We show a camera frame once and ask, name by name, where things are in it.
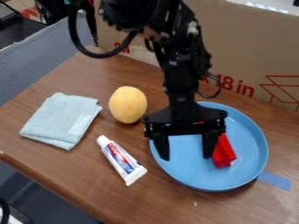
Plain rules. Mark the brown cardboard box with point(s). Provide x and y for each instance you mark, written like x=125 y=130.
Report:
x=251 y=36

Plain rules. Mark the grey fabric partition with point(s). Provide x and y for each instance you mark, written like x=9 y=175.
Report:
x=28 y=59

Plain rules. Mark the black device in background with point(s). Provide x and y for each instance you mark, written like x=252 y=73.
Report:
x=53 y=10

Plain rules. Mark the light blue folded cloth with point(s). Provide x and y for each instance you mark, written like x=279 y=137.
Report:
x=61 y=119

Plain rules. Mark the red star-shaped bar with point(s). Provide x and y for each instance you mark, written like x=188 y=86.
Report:
x=223 y=155

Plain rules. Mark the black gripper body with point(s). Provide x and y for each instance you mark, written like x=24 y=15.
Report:
x=186 y=117

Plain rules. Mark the white toothpaste tube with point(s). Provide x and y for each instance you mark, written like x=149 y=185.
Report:
x=125 y=165

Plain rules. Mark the blue plate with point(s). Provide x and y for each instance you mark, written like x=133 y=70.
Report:
x=196 y=172

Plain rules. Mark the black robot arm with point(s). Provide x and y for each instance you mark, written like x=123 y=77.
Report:
x=172 y=33

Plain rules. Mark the blue tape strip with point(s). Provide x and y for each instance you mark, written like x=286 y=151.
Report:
x=275 y=180

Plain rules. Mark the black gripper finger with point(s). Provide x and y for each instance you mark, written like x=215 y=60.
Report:
x=210 y=142
x=161 y=145

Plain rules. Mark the yellow round fruit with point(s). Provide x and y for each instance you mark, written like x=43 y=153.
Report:
x=127 y=104

